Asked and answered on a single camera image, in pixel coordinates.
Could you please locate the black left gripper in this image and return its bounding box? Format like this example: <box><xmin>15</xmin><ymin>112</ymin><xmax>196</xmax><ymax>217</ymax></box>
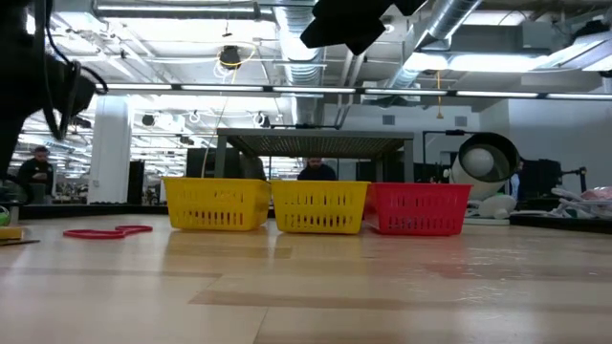
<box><xmin>0</xmin><ymin>0</ymin><xmax>63</xmax><ymax>183</ymax></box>

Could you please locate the dark red rubber band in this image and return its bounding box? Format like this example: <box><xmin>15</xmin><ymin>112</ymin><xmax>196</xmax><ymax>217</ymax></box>
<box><xmin>63</xmin><ymin>225</ymin><xmax>154</xmax><ymax>241</ymax></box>

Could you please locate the yellow plastic basket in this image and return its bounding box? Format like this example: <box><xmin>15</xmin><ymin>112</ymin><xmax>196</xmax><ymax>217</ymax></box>
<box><xmin>270</xmin><ymin>180</ymin><xmax>371</xmax><ymax>235</ymax></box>
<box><xmin>162</xmin><ymin>177</ymin><xmax>273</xmax><ymax>232</ymax></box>

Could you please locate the person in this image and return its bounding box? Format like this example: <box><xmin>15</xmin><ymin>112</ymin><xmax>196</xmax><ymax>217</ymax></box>
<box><xmin>509</xmin><ymin>160</ymin><xmax>523</xmax><ymax>200</ymax></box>
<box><xmin>296</xmin><ymin>157</ymin><xmax>339</xmax><ymax>182</ymax></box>
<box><xmin>16</xmin><ymin>145</ymin><xmax>56</xmax><ymax>205</ymax></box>

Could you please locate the LED light bar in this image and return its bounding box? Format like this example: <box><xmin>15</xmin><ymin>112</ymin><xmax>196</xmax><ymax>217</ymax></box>
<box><xmin>95</xmin><ymin>79</ymin><xmax>612</xmax><ymax>101</ymax></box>

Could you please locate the yellow crayon box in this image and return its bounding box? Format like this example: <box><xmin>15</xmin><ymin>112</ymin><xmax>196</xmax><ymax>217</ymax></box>
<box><xmin>0</xmin><ymin>226</ymin><xmax>40</xmax><ymax>247</ymax></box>

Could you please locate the white building pillar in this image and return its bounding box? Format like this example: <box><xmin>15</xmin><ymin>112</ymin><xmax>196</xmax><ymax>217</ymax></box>
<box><xmin>87</xmin><ymin>94</ymin><xmax>134</xmax><ymax>205</ymax></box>

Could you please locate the grey perforated metal shelf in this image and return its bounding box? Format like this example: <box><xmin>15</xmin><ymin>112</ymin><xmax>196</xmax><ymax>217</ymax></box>
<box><xmin>214</xmin><ymin>127</ymin><xmax>415</xmax><ymax>183</ymax></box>

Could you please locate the black upright box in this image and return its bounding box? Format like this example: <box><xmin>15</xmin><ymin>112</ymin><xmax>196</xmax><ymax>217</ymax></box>
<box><xmin>126</xmin><ymin>161</ymin><xmax>145</xmax><ymax>205</ymax></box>

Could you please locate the red plastic basket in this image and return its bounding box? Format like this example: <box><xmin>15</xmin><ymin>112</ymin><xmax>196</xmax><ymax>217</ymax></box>
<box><xmin>363</xmin><ymin>183</ymin><xmax>473</xmax><ymax>237</ymax></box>

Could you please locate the black background monitor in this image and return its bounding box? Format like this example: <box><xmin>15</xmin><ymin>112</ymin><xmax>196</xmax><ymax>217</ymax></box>
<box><xmin>518</xmin><ymin>159</ymin><xmax>589</xmax><ymax>211</ymax></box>
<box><xmin>185</xmin><ymin>147</ymin><xmax>240</xmax><ymax>180</ymax></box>

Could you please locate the silver air duct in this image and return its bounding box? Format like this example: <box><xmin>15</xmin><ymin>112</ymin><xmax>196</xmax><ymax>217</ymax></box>
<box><xmin>273</xmin><ymin>0</ymin><xmax>327</xmax><ymax>126</ymax></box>
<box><xmin>384</xmin><ymin>0</ymin><xmax>484</xmax><ymax>91</ymax></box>

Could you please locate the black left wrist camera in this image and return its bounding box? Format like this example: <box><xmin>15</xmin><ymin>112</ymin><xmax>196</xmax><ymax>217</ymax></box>
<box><xmin>52</xmin><ymin>71</ymin><xmax>98</xmax><ymax>117</ymax></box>

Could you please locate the black ceiling camera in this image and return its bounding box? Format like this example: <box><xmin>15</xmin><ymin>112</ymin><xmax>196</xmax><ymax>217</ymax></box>
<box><xmin>218</xmin><ymin>44</ymin><xmax>243</xmax><ymax>69</ymax></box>

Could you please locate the white lamp cable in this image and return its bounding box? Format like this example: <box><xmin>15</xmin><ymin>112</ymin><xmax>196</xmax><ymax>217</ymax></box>
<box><xmin>549</xmin><ymin>185</ymin><xmax>612</xmax><ymax>220</ymax></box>

